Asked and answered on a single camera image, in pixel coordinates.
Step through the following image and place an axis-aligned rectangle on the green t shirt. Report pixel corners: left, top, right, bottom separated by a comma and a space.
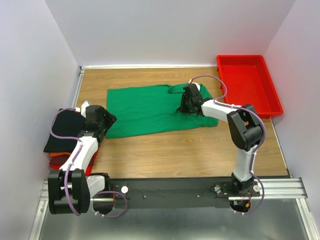
106, 83, 219, 139

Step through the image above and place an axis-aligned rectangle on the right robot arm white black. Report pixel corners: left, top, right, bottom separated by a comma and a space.
178, 83, 266, 196

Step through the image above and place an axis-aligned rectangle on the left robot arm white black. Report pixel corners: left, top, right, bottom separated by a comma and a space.
47, 100, 117, 216

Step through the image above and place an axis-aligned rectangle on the black folded t shirt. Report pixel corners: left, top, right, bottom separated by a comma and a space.
43, 110, 86, 153

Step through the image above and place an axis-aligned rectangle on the red folded t shirt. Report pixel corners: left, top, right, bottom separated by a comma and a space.
49, 163, 94, 176

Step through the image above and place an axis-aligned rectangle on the maroon folded t shirt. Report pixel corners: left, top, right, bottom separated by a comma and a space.
48, 151, 99, 169

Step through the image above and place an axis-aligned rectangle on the red plastic bin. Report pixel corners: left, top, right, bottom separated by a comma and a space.
216, 55, 284, 119

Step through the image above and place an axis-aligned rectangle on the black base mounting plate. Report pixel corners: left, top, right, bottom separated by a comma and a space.
110, 177, 260, 209

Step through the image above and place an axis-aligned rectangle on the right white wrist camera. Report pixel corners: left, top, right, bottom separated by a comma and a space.
188, 79, 201, 91

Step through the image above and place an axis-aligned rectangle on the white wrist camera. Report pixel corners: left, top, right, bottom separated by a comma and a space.
188, 79, 201, 91
75, 100, 92, 118

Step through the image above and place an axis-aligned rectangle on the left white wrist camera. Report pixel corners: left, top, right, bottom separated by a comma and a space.
75, 100, 92, 118

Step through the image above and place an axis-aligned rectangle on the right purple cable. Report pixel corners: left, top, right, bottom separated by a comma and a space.
188, 74, 266, 216

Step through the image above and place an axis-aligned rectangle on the purple cable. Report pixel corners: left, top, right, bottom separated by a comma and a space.
49, 107, 87, 217
188, 74, 266, 216

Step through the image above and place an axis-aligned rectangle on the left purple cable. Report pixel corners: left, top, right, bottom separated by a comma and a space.
49, 107, 87, 217

